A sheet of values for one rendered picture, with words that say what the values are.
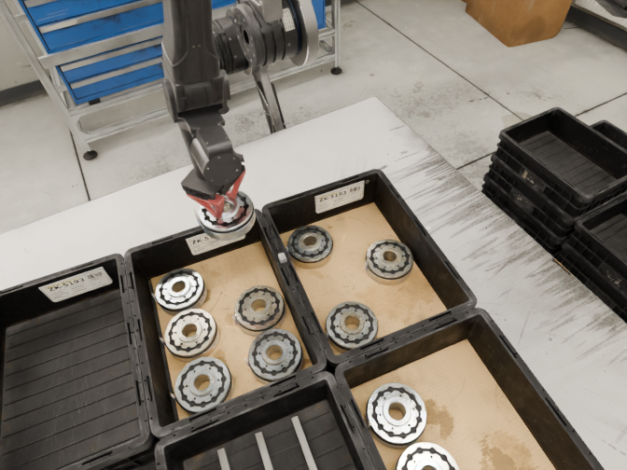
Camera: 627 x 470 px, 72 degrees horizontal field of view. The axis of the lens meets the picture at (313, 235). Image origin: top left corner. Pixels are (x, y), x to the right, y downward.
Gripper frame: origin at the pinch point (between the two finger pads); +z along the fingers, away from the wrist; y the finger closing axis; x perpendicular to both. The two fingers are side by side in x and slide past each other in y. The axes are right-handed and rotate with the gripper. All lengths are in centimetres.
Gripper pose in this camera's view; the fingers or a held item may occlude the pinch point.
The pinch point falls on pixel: (224, 204)
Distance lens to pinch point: 81.6
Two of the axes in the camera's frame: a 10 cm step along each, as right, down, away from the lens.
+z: 0.4, 6.0, 8.0
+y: 4.2, -7.3, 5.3
